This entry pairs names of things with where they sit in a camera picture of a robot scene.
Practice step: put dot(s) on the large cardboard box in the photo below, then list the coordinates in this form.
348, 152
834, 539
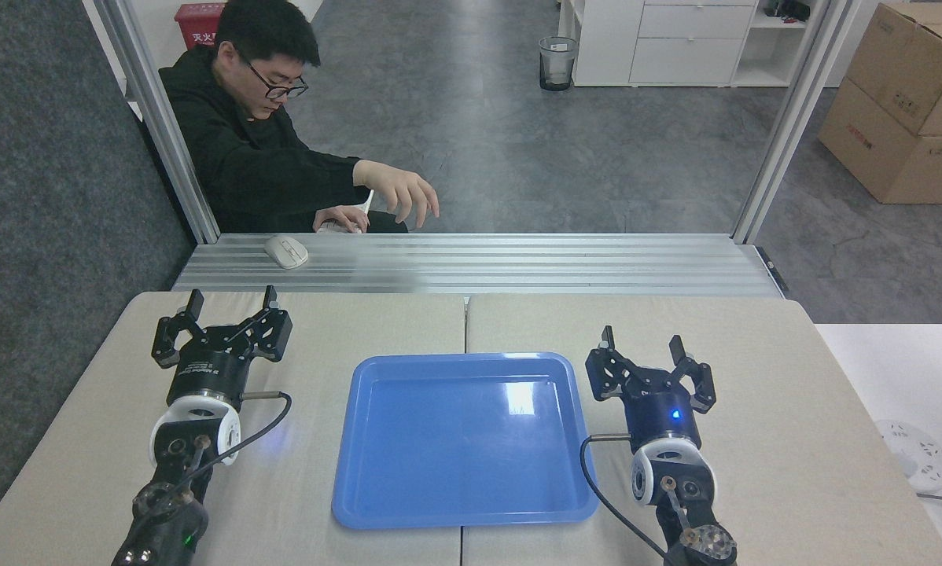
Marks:
880, 153

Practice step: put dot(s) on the grooved aluminium rail platform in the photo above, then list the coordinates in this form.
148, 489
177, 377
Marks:
518, 267

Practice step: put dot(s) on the person's left hand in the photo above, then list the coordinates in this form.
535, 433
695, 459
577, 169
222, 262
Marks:
341, 218

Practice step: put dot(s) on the black item on shelf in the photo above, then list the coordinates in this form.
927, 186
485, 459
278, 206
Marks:
789, 9

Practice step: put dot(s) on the white computer mouse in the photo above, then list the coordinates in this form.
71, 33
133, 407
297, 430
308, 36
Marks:
286, 251

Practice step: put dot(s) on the person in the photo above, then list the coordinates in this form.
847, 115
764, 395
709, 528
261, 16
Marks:
243, 165

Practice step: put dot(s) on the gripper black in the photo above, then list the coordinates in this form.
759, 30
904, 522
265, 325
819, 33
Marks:
660, 417
207, 369

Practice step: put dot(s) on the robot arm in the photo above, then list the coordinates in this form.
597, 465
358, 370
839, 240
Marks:
194, 428
675, 475

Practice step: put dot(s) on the black eyeglasses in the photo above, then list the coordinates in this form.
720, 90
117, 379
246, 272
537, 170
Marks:
278, 86

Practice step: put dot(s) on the silver aluminium post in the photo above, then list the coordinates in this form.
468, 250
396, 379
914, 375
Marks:
789, 118
164, 126

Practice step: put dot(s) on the white side table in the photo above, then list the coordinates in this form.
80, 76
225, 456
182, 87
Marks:
872, 377

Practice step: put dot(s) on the round white power socket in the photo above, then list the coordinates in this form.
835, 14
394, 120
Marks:
915, 456

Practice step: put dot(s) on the black corner bracket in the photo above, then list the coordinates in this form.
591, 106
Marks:
774, 271

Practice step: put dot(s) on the blue plastic tray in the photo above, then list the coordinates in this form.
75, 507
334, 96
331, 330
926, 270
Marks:
463, 456

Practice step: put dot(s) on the red bin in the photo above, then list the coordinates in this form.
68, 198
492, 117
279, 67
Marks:
196, 23

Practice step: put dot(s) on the person's right hand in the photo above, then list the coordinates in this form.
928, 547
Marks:
396, 192

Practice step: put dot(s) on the small cardboard box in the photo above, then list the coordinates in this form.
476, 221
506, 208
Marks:
911, 63

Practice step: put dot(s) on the white drawer cabinet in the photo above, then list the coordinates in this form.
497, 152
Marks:
675, 43

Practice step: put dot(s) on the black mesh wastebasket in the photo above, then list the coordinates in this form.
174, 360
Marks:
557, 63

